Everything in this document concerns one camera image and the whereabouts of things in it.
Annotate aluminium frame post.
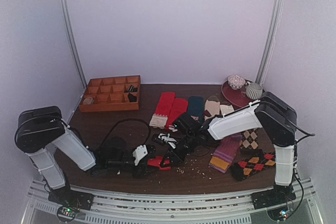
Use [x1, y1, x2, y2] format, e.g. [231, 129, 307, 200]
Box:
[256, 0, 283, 86]
[60, 0, 87, 89]

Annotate metal base rail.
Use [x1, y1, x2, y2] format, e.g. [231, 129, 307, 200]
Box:
[19, 179, 326, 223]

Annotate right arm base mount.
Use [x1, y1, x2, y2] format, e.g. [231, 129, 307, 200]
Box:
[251, 185, 296, 222]

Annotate patterned pink bowl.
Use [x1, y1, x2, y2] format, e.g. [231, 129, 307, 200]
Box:
[227, 74, 246, 90]

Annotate dark teal reindeer sock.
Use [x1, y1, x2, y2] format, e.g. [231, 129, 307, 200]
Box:
[187, 96, 204, 121]

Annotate left aluminium frame post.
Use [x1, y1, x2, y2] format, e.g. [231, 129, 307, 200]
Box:
[60, 0, 87, 89]

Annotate cream sock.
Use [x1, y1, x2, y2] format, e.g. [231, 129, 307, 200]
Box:
[219, 101, 235, 115]

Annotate black orange argyle sock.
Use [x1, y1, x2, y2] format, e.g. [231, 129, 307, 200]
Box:
[229, 150, 276, 182]

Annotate red sock with white cuff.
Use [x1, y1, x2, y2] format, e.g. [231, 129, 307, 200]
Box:
[147, 156, 171, 170]

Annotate beige striped sock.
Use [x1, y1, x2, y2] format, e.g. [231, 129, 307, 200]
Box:
[203, 95, 222, 120]

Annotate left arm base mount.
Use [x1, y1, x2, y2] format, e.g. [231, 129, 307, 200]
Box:
[48, 190, 94, 223]

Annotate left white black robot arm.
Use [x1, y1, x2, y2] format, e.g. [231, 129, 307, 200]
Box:
[14, 106, 158, 205]

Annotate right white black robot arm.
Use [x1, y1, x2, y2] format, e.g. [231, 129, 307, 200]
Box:
[163, 92, 313, 204]

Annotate orange wooden compartment tray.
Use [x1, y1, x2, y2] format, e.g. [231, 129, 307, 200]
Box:
[79, 75, 141, 113]

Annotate red sock beige cuff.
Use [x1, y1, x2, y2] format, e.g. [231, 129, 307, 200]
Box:
[149, 92, 175, 129]

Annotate purple striped sock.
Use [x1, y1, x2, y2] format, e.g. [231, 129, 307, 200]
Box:
[209, 133, 242, 173]

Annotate tan argyle sock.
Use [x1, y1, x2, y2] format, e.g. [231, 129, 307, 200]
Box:
[239, 128, 259, 154]

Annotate striped grey cup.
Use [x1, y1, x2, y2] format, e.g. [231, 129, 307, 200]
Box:
[246, 82, 263, 100]

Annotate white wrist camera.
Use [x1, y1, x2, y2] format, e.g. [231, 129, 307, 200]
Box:
[152, 133, 177, 149]
[132, 145, 148, 166]

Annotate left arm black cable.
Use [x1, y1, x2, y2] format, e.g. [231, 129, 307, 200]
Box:
[99, 118, 151, 154]

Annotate red sock white trim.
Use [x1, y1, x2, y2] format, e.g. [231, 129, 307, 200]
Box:
[165, 98, 188, 132]

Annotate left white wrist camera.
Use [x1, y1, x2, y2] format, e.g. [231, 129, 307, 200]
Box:
[132, 145, 148, 166]

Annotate black binder clips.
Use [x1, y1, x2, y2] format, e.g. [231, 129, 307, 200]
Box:
[125, 85, 138, 102]

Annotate right aluminium frame post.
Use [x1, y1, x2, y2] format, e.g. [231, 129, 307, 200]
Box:
[256, 0, 283, 86]

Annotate dark red round plate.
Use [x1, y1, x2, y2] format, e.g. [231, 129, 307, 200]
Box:
[221, 79, 253, 108]

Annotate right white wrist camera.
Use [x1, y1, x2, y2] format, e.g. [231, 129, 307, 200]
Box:
[152, 133, 177, 149]

